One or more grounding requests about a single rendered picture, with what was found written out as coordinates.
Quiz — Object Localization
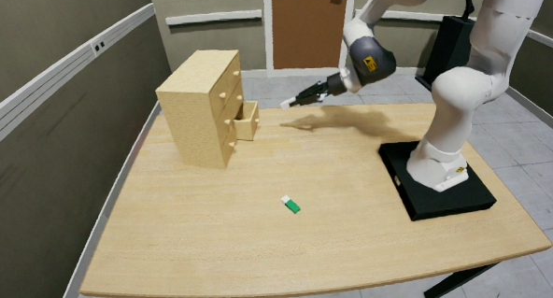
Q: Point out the tan wooden chest of drawers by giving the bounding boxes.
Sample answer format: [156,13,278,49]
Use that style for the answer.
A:
[155,50,239,170]

